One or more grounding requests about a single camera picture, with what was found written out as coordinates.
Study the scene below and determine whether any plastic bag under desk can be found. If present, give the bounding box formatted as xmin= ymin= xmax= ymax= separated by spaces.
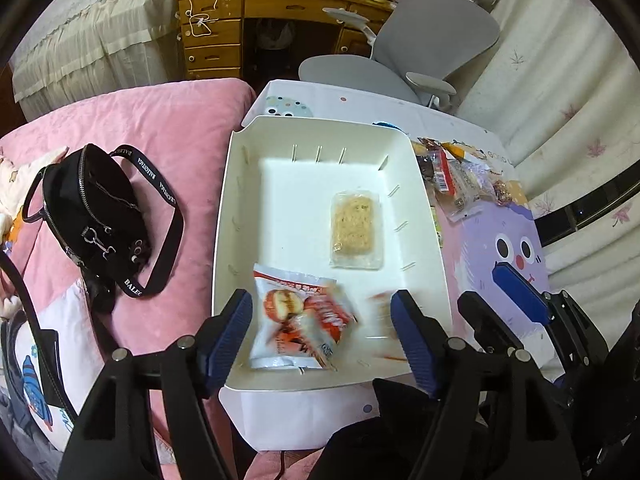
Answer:
xmin=257 ymin=20 xmax=294 ymax=52

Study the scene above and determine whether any white plastic storage tray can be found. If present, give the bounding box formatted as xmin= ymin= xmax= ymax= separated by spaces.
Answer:
xmin=211 ymin=115 xmax=453 ymax=453

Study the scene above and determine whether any white cable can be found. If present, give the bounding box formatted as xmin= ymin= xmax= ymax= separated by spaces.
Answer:
xmin=187 ymin=0 xmax=224 ymax=37

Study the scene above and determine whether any pile of mixed snack packets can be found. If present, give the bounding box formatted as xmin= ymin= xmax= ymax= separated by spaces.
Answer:
xmin=412 ymin=136 xmax=526 ymax=223

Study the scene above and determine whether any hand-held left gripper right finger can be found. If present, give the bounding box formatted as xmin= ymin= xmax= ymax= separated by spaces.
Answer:
xmin=390 ymin=289 xmax=585 ymax=480

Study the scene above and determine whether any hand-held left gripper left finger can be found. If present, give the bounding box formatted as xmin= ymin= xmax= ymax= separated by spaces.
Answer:
xmin=60 ymin=289 xmax=254 ymax=480

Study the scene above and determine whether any white floral curtain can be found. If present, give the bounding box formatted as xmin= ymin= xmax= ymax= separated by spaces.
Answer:
xmin=457 ymin=0 xmax=640 ymax=221

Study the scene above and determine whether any pink blanket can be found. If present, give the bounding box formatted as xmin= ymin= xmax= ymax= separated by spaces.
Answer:
xmin=0 ymin=79 xmax=258 ymax=480

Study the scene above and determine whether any black rail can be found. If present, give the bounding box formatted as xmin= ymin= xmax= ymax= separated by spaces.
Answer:
xmin=542 ymin=164 xmax=640 ymax=249

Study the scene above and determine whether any wooden desk with drawers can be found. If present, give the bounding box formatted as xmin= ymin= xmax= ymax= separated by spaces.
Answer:
xmin=177 ymin=0 xmax=396 ymax=82

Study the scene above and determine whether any black handbag with strap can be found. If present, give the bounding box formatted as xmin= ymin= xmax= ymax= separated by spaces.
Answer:
xmin=22 ymin=144 xmax=185 ymax=312

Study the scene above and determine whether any cartoon printed tablecloth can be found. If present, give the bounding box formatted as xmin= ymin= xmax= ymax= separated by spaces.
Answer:
xmin=240 ymin=79 xmax=553 ymax=383

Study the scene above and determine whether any red and white cake packet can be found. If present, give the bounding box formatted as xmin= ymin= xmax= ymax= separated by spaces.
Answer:
xmin=248 ymin=262 xmax=360 ymax=372

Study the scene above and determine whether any white lace cover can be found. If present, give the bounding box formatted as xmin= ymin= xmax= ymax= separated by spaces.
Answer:
xmin=10 ymin=0 xmax=184 ymax=117

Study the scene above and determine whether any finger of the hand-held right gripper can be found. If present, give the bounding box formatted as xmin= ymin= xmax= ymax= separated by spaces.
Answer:
xmin=491 ymin=262 xmax=609 ymax=361
xmin=457 ymin=291 xmax=526 ymax=361

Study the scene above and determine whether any grey office chair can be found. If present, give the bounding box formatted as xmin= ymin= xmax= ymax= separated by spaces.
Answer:
xmin=298 ymin=0 xmax=507 ymax=113

